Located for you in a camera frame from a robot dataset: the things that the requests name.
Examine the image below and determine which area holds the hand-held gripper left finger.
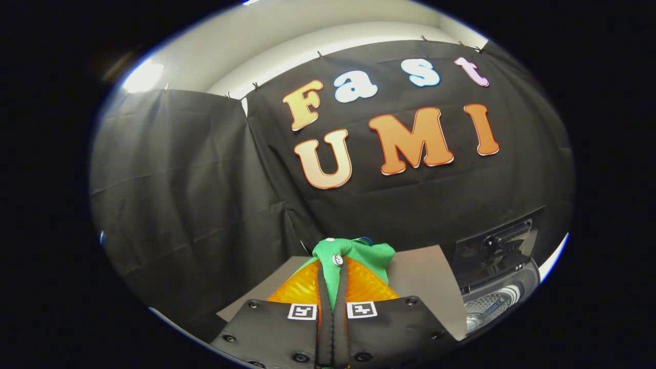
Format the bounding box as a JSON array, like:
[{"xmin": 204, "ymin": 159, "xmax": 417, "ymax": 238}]
[{"xmin": 210, "ymin": 259, "xmax": 330, "ymax": 369}]

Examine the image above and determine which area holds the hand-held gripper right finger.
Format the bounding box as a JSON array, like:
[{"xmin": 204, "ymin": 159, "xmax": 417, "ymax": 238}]
[{"xmin": 332, "ymin": 255, "xmax": 447, "ymax": 369}]

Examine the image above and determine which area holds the green polo shirt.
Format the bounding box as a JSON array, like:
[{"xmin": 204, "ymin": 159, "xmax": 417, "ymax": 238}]
[{"xmin": 311, "ymin": 237, "xmax": 396, "ymax": 314}]

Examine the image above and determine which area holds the grey flat board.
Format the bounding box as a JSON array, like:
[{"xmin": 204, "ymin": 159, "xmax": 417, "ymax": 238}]
[{"xmin": 216, "ymin": 245, "xmax": 468, "ymax": 341}]

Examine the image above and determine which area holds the black backdrop cloth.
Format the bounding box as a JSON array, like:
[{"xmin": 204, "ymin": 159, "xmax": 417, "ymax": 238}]
[{"xmin": 90, "ymin": 40, "xmax": 575, "ymax": 344}]

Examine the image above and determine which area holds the white side table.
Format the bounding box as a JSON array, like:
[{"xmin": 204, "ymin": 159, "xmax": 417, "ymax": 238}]
[{"xmin": 538, "ymin": 233, "xmax": 569, "ymax": 282}]

